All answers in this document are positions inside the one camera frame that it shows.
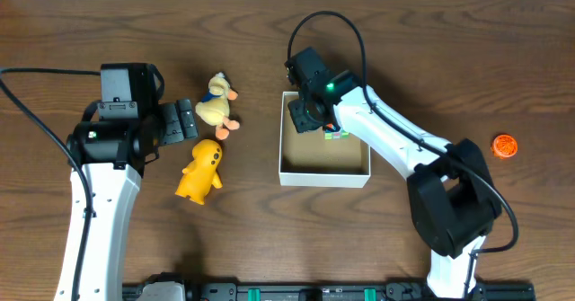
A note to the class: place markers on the plush yellow duck toy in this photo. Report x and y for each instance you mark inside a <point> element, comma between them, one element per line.
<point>214,107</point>

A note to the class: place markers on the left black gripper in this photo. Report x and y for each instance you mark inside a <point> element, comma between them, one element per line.
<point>171,124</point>

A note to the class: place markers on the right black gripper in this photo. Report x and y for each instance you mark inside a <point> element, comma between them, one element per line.
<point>300,121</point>

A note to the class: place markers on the white cardboard box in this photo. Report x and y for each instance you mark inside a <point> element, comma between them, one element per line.
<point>312,160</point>

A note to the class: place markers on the orange round disc toy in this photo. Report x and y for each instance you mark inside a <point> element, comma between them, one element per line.
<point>504,146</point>

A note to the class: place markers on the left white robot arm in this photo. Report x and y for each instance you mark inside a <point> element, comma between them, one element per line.
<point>117,136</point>

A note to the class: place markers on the yellow dog figure toy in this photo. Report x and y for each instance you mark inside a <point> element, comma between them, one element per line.
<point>200,175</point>

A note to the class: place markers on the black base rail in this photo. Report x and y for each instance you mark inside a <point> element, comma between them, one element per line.
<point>410,290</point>

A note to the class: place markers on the multicolour puzzle cube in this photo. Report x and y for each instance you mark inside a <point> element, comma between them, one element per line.
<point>331,133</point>

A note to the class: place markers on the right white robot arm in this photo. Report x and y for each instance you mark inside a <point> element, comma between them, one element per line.
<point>451,203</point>

